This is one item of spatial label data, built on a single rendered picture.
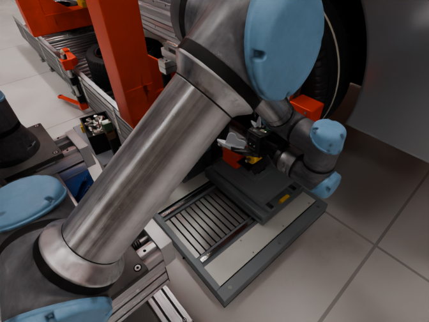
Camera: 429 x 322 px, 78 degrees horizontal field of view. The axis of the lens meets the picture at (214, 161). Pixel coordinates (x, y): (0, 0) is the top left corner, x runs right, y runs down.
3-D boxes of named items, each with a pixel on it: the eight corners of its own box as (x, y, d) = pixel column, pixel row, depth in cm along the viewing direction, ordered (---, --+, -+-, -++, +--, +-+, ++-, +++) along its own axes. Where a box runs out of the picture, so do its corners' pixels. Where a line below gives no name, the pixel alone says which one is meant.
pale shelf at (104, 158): (135, 154, 141) (134, 150, 139) (105, 169, 133) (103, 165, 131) (101, 120, 166) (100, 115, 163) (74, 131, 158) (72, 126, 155)
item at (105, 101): (160, 156, 178) (155, 129, 163) (148, 162, 173) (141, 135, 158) (48, 51, 316) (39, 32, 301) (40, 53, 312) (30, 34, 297)
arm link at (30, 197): (79, 203, 55) (51, 154, 46) (99, 253, 47) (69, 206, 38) (13, 232, 50) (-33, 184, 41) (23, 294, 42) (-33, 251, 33)
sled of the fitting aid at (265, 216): (301, 193, 164) (305, 183, 157) (262, 227, 147) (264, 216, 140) (244, 153, 192) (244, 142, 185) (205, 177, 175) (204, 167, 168)
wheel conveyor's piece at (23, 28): (113, 49, 364) (105, 18, 338) (46, 67, 324) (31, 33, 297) (85, 32, 420) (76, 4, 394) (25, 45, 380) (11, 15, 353)
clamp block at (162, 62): (185, 68, 106) (184, 55, 103) (166, 75, 102) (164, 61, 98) (177, 64, 109) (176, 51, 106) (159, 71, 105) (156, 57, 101)
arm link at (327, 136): (292, 117, 61) (285, 153, 69) (334, 142, 54) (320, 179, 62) (315, 107, 64) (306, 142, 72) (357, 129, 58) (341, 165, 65)
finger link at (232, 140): (217, 126, 80) (248, 130, 78) (217, 142, 84) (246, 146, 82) (214, 133, 78) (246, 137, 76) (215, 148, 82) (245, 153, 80)
